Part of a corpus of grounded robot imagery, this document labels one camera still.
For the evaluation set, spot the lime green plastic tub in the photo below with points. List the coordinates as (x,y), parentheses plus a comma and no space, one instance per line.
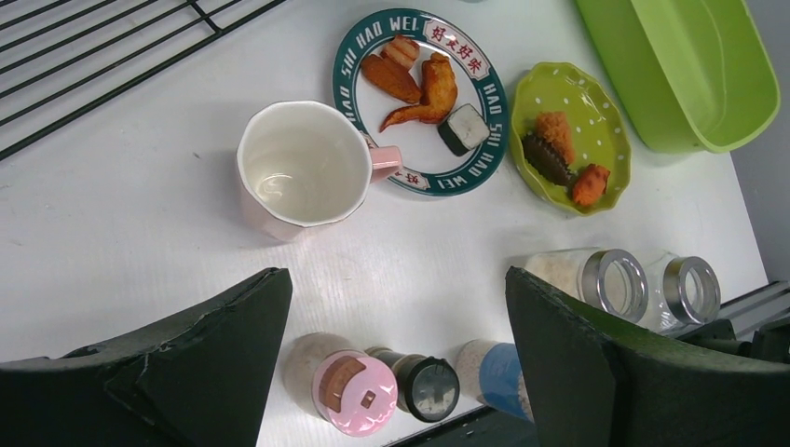
(691,75)

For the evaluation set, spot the black lid spice jar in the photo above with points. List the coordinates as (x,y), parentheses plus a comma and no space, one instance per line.
(428,388)

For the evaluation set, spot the pink lid spice jar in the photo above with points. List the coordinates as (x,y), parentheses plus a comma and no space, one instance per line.
(331,379)

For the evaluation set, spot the silver lid blue shaker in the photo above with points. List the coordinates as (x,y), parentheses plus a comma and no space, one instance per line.
(491,373)

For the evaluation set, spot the orange fried nugget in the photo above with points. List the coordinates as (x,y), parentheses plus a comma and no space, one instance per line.
(590,185)

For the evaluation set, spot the orange chicken wing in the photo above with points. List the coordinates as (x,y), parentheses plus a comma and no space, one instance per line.
(439,94)

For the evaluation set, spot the brown sausage piece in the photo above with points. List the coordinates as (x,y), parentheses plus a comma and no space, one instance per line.
(391,78)

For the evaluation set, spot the glass jar chrome rim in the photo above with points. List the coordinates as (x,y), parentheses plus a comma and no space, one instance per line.
(611,280)
(683,292)

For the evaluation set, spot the pink white mug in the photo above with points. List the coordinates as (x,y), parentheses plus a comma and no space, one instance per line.
(302,165)

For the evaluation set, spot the pink shrimp piece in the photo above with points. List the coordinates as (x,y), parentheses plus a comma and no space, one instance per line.
(402,50)

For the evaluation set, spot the dark sea cucumber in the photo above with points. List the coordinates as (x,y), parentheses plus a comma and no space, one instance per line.
(546,160)

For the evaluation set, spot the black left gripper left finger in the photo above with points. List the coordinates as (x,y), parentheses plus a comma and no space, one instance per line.
(200,377)

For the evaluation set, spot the black wire rack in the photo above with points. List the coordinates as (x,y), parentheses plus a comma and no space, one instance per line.
(61,60)

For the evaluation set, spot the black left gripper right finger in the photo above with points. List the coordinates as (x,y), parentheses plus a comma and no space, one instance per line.
(593,379)

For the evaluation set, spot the glass jar right chrome rim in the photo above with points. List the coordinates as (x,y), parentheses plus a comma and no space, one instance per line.
(683,292)

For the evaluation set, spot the green dotted small plate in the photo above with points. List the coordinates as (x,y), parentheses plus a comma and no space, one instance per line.
(597,131)

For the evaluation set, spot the teal rimmed white plate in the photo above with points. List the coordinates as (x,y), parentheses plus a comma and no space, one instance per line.
(428,166)

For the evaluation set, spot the glass jar left chrome rim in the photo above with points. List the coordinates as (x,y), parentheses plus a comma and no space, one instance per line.
(611,280)

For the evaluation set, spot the orange fried cutlet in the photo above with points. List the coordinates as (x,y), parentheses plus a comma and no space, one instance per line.
(554,128)

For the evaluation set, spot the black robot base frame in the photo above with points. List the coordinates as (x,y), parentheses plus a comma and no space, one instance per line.
(484,426)

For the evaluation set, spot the white sushi roll piece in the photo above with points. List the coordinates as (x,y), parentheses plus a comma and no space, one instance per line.
(463,130)

